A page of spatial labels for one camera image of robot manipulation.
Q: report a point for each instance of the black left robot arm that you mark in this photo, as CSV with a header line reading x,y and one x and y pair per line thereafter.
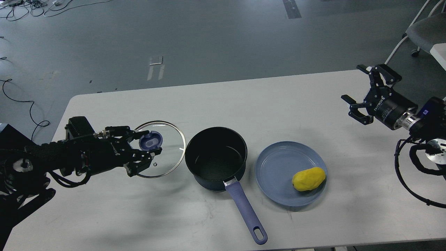
x,y
27,172

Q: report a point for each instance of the blue saucepan with handle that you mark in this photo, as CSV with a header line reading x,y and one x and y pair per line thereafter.
x,y
217,158

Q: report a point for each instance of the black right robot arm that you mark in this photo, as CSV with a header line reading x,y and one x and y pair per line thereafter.
x,y
426,126

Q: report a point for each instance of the glass lid with blue knob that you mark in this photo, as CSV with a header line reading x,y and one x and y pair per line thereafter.
x,y
169,138

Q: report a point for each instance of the yellow potato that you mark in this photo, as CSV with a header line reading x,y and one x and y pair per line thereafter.
x,y
309,179

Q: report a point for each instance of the blue round plate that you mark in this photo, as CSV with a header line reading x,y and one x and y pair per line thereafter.
x,y
278,163

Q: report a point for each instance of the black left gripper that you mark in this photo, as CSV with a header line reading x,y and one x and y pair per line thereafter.
x,y
104,154

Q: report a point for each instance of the grey office chair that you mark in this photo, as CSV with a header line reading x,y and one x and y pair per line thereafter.
x,y
427,34

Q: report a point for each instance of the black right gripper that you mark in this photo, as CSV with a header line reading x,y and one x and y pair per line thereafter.
x,y
381,102

